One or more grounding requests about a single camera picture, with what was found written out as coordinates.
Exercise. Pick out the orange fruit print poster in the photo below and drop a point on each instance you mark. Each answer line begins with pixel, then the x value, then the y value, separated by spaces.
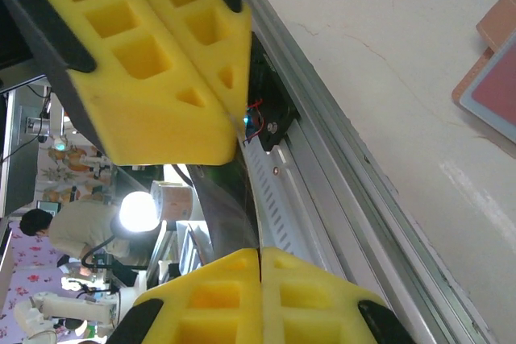
pixel 64 158

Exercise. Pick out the round white lamp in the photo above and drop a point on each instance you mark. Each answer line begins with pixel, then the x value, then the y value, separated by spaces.
pixel 137 211

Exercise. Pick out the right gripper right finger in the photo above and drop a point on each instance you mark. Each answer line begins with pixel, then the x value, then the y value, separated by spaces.
pixel 314 312

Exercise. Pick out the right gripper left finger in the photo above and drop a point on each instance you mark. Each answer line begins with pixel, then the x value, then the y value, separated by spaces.
pixel 209 312

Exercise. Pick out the small black controller board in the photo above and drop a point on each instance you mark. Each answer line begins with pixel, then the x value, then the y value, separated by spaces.
pixel 254 118

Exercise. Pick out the floral print cloth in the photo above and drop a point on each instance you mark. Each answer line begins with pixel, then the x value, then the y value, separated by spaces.
pixel 24 275

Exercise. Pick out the aluminium mounting rail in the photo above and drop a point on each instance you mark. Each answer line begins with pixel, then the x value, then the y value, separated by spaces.
pixel 322 167

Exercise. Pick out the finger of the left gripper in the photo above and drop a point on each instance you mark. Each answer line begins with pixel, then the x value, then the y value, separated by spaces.
pixel 161 130
pixel 225 46

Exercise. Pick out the pale red card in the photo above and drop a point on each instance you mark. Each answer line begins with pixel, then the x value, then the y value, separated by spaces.
pixel 500 86

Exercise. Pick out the grey glossy panel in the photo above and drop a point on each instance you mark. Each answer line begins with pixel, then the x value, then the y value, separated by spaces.
pixel 217 215

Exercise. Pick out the printed paper cylinder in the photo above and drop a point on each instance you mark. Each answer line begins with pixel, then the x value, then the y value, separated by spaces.
pixel 173 199

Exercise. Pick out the person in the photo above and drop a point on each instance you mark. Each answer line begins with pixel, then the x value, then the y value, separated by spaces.
pixel 80 227

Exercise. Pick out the thin plastic card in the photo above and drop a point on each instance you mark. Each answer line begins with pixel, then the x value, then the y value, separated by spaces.
pixel 247 183

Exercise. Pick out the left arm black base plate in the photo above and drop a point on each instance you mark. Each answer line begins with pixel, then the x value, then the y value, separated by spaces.
pixel 278 118

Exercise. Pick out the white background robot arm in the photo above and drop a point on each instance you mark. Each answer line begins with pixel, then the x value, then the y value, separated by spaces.
pixel 60 307

